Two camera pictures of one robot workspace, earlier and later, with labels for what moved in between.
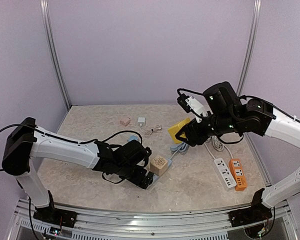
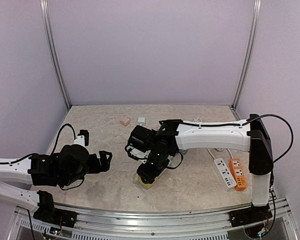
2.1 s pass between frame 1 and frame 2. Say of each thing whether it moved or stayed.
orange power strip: stayed
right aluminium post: stayed
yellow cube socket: moved
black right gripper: moved
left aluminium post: stayed
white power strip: stayed
